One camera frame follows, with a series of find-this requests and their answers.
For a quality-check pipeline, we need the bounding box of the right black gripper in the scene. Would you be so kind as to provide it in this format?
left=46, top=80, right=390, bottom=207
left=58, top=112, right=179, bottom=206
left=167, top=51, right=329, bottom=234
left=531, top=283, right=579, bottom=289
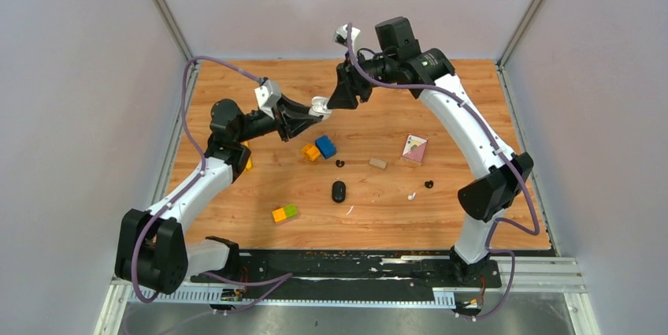
left=328, top=50, right=398, bottom=109

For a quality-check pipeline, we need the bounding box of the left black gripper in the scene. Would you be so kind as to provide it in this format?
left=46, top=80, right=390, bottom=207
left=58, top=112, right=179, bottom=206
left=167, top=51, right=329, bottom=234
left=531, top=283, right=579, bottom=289
left=236, top=91, right=322, bottom=143

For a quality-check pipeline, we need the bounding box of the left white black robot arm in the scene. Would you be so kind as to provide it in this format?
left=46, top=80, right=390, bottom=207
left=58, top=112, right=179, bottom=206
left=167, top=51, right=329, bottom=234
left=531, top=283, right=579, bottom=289
left=114, top=96, right=331, bottom=294

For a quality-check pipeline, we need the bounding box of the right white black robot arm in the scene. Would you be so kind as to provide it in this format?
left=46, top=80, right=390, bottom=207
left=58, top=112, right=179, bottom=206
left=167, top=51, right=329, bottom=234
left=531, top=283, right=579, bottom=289
left=327, top=17, right=533, bottom=286

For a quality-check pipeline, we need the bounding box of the black oval case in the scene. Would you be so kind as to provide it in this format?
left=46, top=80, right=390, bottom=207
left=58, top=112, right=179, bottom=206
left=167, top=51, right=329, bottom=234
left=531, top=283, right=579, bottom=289
left=331, top=181, right=347, bottom=203

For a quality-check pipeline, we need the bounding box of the yellow toy brick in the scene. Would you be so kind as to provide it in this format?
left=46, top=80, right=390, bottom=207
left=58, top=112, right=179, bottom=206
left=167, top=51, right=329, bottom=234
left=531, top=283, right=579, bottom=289
left=301, top=143, right=321, bottom=162

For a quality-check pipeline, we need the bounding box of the blue toy brick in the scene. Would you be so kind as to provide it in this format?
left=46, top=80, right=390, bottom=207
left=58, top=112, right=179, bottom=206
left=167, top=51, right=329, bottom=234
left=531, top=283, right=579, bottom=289
left=315, top=136, right=337, bottom=159

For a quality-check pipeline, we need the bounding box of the orange triangular plastic piece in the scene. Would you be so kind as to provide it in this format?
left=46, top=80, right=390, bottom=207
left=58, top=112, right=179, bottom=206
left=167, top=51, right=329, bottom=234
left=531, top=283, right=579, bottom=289
left=242, top=141, right=253, bottom=171

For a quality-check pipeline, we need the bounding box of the small wooden block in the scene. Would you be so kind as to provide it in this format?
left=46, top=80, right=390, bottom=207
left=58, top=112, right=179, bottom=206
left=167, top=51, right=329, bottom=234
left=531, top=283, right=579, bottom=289
left=369, top=158, right=388, bottom=170

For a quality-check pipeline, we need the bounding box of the pink card box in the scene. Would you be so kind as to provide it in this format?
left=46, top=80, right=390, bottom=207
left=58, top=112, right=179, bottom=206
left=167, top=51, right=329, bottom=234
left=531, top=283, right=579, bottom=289
left=401, top=134, right=429, bottom=166

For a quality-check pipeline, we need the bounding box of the orange green toy brick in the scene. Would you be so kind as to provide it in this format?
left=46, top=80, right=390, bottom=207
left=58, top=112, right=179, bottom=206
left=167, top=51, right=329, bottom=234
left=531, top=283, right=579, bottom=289
left=272, top=204, right=299, bottom=224

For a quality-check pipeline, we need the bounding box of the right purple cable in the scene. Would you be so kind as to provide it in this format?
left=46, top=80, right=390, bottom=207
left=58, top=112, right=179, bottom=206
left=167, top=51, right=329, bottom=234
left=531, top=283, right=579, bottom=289
left=345, top=21, right=542, bottom=322

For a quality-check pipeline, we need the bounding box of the purple cable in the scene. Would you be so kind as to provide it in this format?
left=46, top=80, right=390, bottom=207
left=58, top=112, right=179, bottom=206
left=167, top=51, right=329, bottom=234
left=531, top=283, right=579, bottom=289
left=345, top=21, right=542, bottom=322
left=129, top=55, right=295, bottom=315

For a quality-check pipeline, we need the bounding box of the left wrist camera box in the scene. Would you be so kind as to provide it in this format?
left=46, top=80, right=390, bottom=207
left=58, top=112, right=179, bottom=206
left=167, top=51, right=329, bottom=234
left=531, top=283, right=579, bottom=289
left=254, top=79, right=282, bottom=119

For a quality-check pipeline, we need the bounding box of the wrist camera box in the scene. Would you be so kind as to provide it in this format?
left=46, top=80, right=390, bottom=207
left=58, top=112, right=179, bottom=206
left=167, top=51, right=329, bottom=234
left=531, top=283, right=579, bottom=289
left=333, top=24, right=361, bottom=47
left=254, top=79, right=282, bottom=119

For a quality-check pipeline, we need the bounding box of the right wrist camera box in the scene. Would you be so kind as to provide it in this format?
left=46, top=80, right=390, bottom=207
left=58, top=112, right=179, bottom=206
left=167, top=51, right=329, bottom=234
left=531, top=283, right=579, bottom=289
left=333, top=24, right=361, bottom=47

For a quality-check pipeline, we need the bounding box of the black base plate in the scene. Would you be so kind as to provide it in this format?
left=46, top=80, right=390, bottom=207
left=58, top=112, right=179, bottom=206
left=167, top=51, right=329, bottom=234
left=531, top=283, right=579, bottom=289
left=222, top=249, right=502, bottom=302

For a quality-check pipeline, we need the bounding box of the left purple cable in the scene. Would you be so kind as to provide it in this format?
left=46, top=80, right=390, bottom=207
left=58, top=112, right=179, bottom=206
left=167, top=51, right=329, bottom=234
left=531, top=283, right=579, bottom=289
left=129, top=55, right=295, bottom=315

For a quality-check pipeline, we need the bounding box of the white slotted cable duct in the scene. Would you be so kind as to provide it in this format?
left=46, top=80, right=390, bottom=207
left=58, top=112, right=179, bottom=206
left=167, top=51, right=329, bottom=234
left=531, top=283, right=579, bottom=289
left=128, top=288, right=457, bottom=308

